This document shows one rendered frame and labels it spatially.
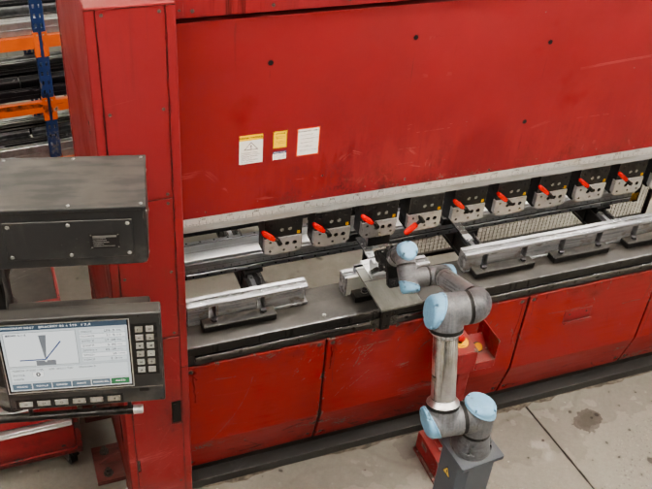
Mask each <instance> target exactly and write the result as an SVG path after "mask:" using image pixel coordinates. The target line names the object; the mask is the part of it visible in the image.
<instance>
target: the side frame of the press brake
mask: <svg viewBox="0 0 652 489"><path fill-rule="evenodd" d="M55 3H56V10H57V19H58V27H59V35H60V43H61V50H62V58H63V67H64V75H65V82H66V90H67V98H68V107H69V115H70V122H71V130H72V138H73V147H74V154H75V156H109V155H145V156H146V168H147V202H148V208H149V211H148V250H149V258H148V260H147V261H146V262H145V263H130V264H109V265H88V273H89V281H90V289H91V297H92V299H99V298H105V297H109V298H121V297H140V296H149V298H150V301H151V302H160V307H161V323H162V339H163V356H164V373H165V391H166V398H165V399H164V400H153V401H139V402H132V405H137V404H143V405H144V412H143V413H136V414H119V415H112V421H113V424H114V432H115V436H116V440H117V443H118V447H119V451H120V455H121V459H122V464H123V468H124V471H125V475H126V486H127V488H128V489H192V466H191V438H190V410H189V382H188V355H187V327H186V300H185V271H184V243H183V216H182V188H181V161H180V132H179V78H178V50H177V23H176V4H175V3H176V2H175V0H55Z"/></svg>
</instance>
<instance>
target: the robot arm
mask: <svg viewBox="0 0 652 489"><path fill-rule="evenodd" d="M375 253H376V254H375ZM417 253H418V248H417V246H416V244H415V243H414V242H412V241H404V242H401V243H399V244H397V245H395V244H393V245H388V246H387V247H386V248H383V249H379V250H377V251H375V252H374V255H375V261H376V262H377V263H375V262H374V261H373V259H370V270H369V273H370V274H371V275H373V274H376V273H378V272H382V271H384V272H386V285H387V286H388V287H389V288H393V287H398V286H399V284H400V289H401V292H402V293H403V294H411V293H417V292H419V291H420V287H422V286H431V285H437V286H439V287H440V288H442V289H443V290H444V291H446V292H444V293H443V292H440V293H438V294H432V295H430V296H429V297H428V298H427V299H426V301H425V303H424V307H423V316H424V319H423V320H424V324H425V326H426V327H427V328H428V329H429V332H430V333H431V334H432V335H433V358H432V382H431V395H430V396H429V397H428V398H427V400H426V406H423V407H421V408H420V410H419V414H420V420H421V424H422V427H423V429H424V432H425V433H426V435H427V436H428V437H429V438H430V439H441V438H446V437H451V438H450V446H451V448H452V450H453V451H454V453H455V454H456V455H458V456H459V457H460V458H462V459H464V460H467V461H473V462H477V461H481V460H484V459H485V458H487V457H488V456H489V454H490V452H491V449H492V439H491V431H492V428H493V424H494V421H495V419H496V416H497V414H496V413H497V406H496V404H495V402H494V401H493V400H492V399H491V398H490V397H489V396H487V395H485V394H483V393H480V392H472V393H470V394H468V396H466V398H465V400H464V401H459V399H458V398H457V397H456V380H457V361H458V341H459V337H460V336H461V335H462V334H463V333H464V325H470V324H475V323H478V322H480V321H482V320H483V319H485V318H486V317H487V316H488V314H489V313H490V311H491V308H492V299H491V296H490V294H489V293H488V292H487V291H486V290H485V289H484V288H482V287H481V286H478V285H472V284H471V283H469V282H468V281H466V280H465V279H463V278H462V277H460V276H458V275H457V273H456V269H455V267H454V266H453V265H452V264H441V265H435V266H426V267H416V262H415V257H416V255H417Z"/></svg>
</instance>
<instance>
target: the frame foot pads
mask: <svg viewBox="0 0 652 489"><path fill-rule="evenodd" d="M108 406H109V404H100V405H87V406H82V408H105V407H108ZM111 417H112V416H111V415H106V416H93V417H85V418H84V421H85V423H89V422H93V421H98V420H102V419H107V418H111ZM91 453H92V458H93V463H94V468H95V472H96V477H97V481H98V486H101V485H105V484H109V483H113V482H117V481H120V480H124V479H126V475H125V471H124V468H123V464H122V459H121V455H120V451H119V447H118V443H117V442H115V443H111V444H106V445H102V446H98V447H93V448H91Z"/></svg>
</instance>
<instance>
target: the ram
mask: <svg viewBox="0 0 652 489"><path fill-rule="evenodd" d="M176 23H177V50H178V78H179V132H180V161H181V188H182V216H183V220H188V219H194V218H201V217H207V216H213V215H220V214H226V213H232V212H243V211H250V210H256V209H263V208H268V207H274V206H281V205H287V204H293V203H300V202H306V201H312V200H318V199H324V198H331V197H337V196H343V195H349V194H355V193H362V192H368V191H375V190H380V189H386V188H393V187H399V186H406V185H412V184H418V183H424V182H430V181H436V180H443V179H455V178H460V177H466V176H473V175H479V174H486V173H492V172H498V171H504V170H510V169H517V168H523V167H529V166H536V165H541V164H548V163H554V162H560V161H567V160H573V159H578V158H585V157H591V156H598V155H604V154H610V153H616V152H622V151H629V150H635V149H641V148H648V147H652V0H409V1H397V2H385V3H373V4H361V5H349V6H338V7H325V8H313V9H301V10H289V11H277V12H265V13H253V14H241V15H229V16H205V17H194V18H182V19H176ZM316 126H320V136H319V149H318V153H317V154H310V155H303V156H296V149H297V133H298V129H301V128H309V127H316ZM285 130H287V145H286V147H280V148H273V145H274V132H277V131H285ZM255 134H263V159H262V162H257V163H250V164H243V165H239V154H240V136H248V135H255ZM282 150H286V158H284V159H278V160H273V152H275V151H282ZM651 158H652V153H648V154H642V155H636V156H630V157H624V158H618V159H611V160H605V161H600V162H593V163H587V164H581V165H575V166H568V167H563V168H557V169H551V170H544V171H538V172H532V173H526V174H520V175H514V176H508V177H501V178H495V179H484V180H478V181H472V182H466V183H459V184H453V185H448V186H441V187H435V188H429V189H423V190H416V191H410V192H405V193H398V194H392V195H386V196H380V197H374V198H368V199H362V200H355V201H349V202H343V203H337V204H331V205H325V206H319V207H313V208H306V209H300V210H295V211H288V212H277V213H271V214H264V215H258V216H253V217H246V218H240V219H234V220H228V221H221V222H216V223H210V224H203V225H197V226H191V227H185V228H183V234H188V233H195V232H201V231H207V230H212V229H218V228H225V227H231V226H237V225H243V224H248V223H254V222H261V221H267V220H273V219H279V218H285V217H291V216H297V215H303V214H309V213H315V212H326V211H332V210H338V209H344V208H350V207H357V206H363V205H368V204H374V203H380V202H387V201H393V200H399V199H405V198H410V197H417V196H423V195H429V194H435V193H441V192H447V191H453V190H459V189H465V188H471V187H477V186H483V185H489V184H495V183H501V182H507V181H514V180H520V179H530V178H536V177H543V176H549V175H555V174H561V173H566V172H572V171H579V170H585V169H591V168H597V167H602V166H609V165H615V164H621V163H627V162H633V161H639V160H645V159H651Z"/></svg>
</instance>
